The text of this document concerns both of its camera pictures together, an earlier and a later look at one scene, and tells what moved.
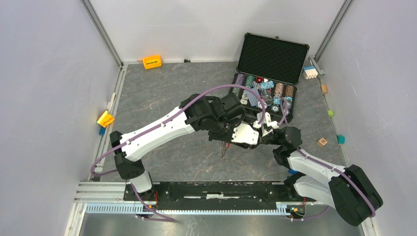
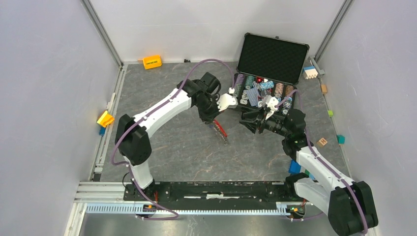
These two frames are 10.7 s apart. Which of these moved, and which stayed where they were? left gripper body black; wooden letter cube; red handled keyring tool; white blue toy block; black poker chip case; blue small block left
Moved: red handled keyring tool; left gripper body black
Stayed: wooden letter cube; blue small block left; black poker chip case; white blue toy block
